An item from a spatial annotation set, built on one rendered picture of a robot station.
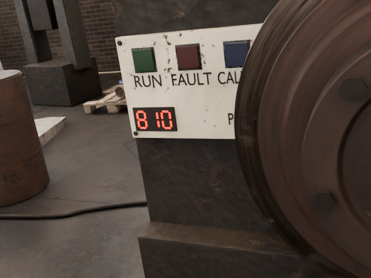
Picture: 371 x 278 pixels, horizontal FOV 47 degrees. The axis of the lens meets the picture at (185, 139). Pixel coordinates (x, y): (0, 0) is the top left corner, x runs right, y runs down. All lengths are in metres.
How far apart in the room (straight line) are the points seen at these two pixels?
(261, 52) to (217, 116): 0.21
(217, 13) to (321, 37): 0.24
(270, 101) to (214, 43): 0.19
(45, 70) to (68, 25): 0.69
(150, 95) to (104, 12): 7.11
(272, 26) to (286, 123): 0.11
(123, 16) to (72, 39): 5.03
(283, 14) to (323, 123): 0.14
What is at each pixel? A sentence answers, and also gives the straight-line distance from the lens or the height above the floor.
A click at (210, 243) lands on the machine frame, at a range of 0.79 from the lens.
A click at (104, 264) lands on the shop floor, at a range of 2.36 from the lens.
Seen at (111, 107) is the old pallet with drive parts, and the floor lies 0.07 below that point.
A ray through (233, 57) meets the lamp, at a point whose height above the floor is 1.20.
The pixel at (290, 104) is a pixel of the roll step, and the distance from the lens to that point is 0.49.
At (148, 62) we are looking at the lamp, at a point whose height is 1.20.
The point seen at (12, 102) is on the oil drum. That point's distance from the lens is 3.17.
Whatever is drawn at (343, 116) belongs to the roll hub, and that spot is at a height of 1.17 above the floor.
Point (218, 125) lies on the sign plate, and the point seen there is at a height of 1.08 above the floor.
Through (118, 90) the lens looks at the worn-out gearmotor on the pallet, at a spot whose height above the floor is 0.25.
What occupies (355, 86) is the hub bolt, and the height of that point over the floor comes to 1.20.
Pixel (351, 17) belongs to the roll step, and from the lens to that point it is 0.47.
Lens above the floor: 1.31
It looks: 20 degrees down
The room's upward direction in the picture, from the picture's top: 8 degrees counter-clockwise
